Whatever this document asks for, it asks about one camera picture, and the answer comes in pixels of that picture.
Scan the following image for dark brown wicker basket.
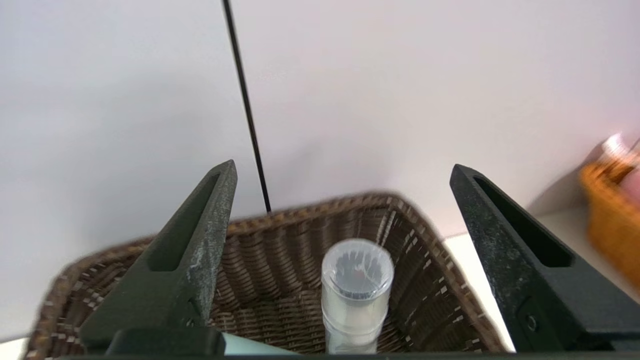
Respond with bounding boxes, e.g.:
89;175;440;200
22;192;516;357

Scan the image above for pink plush peach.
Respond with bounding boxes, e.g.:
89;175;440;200
600;132;640;211

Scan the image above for small translucent spray bottle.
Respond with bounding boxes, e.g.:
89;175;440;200
321;238;395;355

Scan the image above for blue-grey plastic cup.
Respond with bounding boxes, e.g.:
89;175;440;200
220;332;301;357

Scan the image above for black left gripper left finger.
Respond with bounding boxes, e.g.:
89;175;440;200
80;160;237;354

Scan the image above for orange wicker basket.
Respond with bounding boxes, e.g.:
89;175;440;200
579;150;640;290

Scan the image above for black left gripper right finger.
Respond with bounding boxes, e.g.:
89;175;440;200
450;164;640;352

